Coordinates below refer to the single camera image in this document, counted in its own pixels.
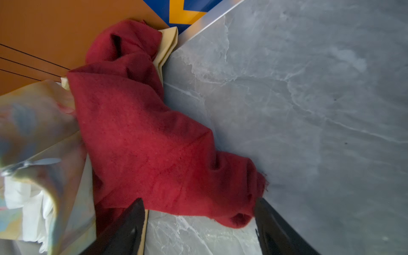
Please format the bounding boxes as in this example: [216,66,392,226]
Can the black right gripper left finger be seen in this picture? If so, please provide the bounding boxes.
[81,198,145,255]

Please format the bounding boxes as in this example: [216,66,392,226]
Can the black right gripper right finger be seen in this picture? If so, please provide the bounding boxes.
[255,198,320,255]

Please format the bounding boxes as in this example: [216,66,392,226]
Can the red fuzzy cloth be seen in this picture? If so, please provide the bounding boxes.
[67,20,266,233]

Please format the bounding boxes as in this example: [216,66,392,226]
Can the pale yellow cloth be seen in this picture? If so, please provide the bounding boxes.
[60,27,179,255]

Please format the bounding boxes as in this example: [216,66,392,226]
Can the white cloth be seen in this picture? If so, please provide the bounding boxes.
[1,177,54,255]

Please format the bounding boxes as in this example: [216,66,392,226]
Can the pastel floral cloth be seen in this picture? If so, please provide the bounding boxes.
[1,80,96,255]

